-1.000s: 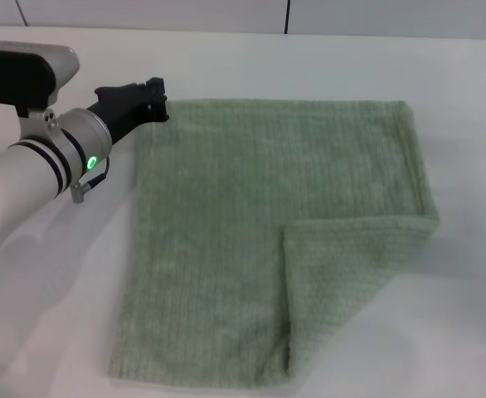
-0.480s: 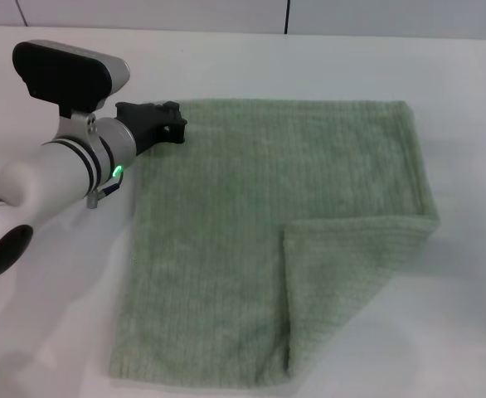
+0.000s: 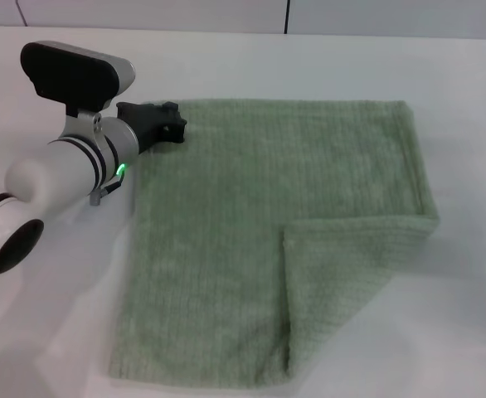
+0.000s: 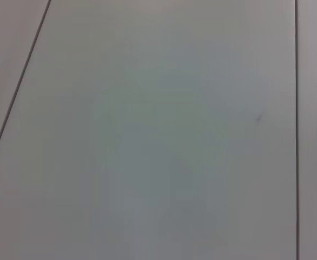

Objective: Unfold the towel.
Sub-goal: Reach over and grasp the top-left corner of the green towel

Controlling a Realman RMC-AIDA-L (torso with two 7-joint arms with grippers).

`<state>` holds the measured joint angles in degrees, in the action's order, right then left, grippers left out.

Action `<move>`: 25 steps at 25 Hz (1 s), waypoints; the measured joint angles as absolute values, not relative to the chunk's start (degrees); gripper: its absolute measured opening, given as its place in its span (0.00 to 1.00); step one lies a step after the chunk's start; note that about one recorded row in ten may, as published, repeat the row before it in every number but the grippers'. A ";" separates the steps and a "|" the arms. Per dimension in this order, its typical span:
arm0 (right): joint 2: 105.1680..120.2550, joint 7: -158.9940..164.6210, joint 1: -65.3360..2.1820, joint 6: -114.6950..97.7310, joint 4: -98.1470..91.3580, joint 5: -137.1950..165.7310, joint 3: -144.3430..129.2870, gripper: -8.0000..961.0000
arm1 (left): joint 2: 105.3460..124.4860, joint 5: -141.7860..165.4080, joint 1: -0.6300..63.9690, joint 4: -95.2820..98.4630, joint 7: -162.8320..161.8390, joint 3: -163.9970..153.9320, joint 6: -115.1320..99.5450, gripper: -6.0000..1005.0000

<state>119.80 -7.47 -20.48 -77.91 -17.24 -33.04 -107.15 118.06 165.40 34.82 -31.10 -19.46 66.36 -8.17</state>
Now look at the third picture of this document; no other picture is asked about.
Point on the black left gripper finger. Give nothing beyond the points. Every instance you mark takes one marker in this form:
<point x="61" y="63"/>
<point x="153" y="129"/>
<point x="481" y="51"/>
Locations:
<point x="174" y="130"/>
<point x="169" y="108"/>

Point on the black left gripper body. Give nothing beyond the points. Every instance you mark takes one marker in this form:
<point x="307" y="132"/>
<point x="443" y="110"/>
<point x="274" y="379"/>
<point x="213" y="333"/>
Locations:
<point x="139" y="124"/>

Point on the green terry towel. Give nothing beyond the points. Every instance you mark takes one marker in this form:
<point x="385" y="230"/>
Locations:
<point x="247" y="215"/>

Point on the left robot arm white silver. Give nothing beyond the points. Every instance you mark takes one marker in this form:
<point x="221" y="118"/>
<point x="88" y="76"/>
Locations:
<point x="56" y="174"/>

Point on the left wrist camera black silver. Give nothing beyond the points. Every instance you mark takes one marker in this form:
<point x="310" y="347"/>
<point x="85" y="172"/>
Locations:
<point x="73" y="74"/>

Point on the black vertical wall strip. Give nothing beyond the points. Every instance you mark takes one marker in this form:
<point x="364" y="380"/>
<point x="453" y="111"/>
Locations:
<point x="287" y="16"/>

